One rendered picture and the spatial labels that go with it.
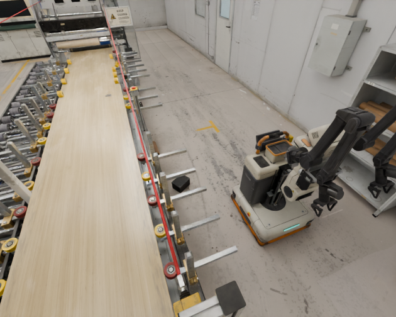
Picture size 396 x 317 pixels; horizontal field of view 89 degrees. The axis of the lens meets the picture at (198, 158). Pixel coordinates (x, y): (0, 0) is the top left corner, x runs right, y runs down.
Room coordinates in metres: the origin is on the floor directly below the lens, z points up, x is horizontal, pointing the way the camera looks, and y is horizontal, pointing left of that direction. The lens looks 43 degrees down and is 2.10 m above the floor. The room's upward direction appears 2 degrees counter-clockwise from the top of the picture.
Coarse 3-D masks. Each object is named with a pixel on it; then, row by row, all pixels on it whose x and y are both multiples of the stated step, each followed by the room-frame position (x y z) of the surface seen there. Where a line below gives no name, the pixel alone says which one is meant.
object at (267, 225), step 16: (240, 192) 1.35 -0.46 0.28; (240, 208) 1.23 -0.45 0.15; (256, 208) 1.15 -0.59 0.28; (272, 208) 1.15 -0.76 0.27; (288, 208) 1.13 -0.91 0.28; (304, 208) 1.13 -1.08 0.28; (256, 224) 0.98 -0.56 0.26; (272, 224) 0.97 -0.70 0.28; (288, 224) 0.96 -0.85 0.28; (304, 224) 1.00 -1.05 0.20; (256, 240) 0.90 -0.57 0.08; (272, 240) 0.88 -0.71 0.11
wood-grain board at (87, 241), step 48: (96, 96) 2.54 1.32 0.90; (48, 144) 1.55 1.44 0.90; (96, 144) 1.52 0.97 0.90; (48, 192) 0.95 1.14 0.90; (96, 192) 0.94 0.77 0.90; (144, 192) 0.92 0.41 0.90; (48, 240) 0.58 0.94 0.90; (96, 240) 0.57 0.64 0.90; (144, 240) 0.56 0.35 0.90; (48, 288) 0.32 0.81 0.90; (96, 288) 0.31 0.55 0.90; (144, 288) 0.30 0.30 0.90
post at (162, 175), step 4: (160, 172) 0.86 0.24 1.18; (164, 172) 0.86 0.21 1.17; (160, 176) 0.84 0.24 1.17; (164, 176) 0.84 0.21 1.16; (164, 180) 0.84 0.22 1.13; (164, 184) 0.84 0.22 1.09; (164, 188) 0.84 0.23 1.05; (164, 192) 0.83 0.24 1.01; (168, 192) 0.84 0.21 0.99; (168, 196) 0.84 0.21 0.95; (168, 200) 0.84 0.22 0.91; (168, 204) 0.84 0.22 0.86; (168, 212) 0.83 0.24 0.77
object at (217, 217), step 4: (212, 216) 0.75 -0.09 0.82; (216, 216) 0.75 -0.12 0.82; (200, 220) 0.73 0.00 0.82; (204, 220) 0.73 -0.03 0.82; (208, 220) 0.73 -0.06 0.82; (212, 220) 0.73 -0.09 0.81; (216, 220) 0.74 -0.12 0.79; (192, 224) 0.70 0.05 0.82; (196, 224) 0.70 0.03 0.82; (200, 224) 0.70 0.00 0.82; (204, 224) 0.71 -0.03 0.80; (184, 228) 0.67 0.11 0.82; (188, 228) 0.67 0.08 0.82; (192, 228) 0.68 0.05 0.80; (172, 232) 0.65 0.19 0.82; (164, 236) 0.62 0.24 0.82
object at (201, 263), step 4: (228, 248) 0.52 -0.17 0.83; (232, 248) 0.52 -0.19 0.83; (236, 248) 0.52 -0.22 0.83; (220, 252) 0.50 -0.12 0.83; (224, 252) 0.50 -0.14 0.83; (228, 252) 0.50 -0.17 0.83; (232, 252) 0.50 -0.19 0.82; (212, 256) 0.48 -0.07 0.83; (216, 256) 0.48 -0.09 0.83; (220, 256) 0.48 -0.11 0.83; (224, 256) 0.48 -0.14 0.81; (200, 260) 0.46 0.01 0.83; (204, 260) 0.46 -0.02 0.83; (208, 260) 0.46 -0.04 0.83; (212, 260) 0.46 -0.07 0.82; (196, 264) 0.44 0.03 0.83; (200, 264) 0.44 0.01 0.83; (204, 264) 0.44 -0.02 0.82; (180, 268) 0.42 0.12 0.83; (184, 268) 0.42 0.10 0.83; (196, 268) 0.42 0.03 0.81; (180, 272) 0.40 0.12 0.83; (184, 272) 0.40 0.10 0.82
